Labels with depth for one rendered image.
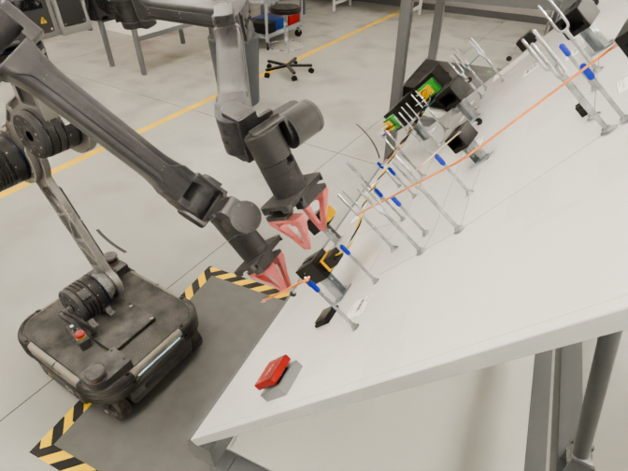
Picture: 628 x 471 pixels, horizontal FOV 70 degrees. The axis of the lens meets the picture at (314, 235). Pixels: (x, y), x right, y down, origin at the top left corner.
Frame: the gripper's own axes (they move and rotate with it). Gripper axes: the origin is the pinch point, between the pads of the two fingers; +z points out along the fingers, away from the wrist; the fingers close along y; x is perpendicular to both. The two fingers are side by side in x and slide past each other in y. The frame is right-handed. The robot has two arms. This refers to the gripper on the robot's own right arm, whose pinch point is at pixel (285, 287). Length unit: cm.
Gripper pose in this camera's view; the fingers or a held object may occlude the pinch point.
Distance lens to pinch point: 90.6
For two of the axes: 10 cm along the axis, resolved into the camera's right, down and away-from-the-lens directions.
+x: -6.4, 2.6, 7.2
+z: 6.0, 7.6, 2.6
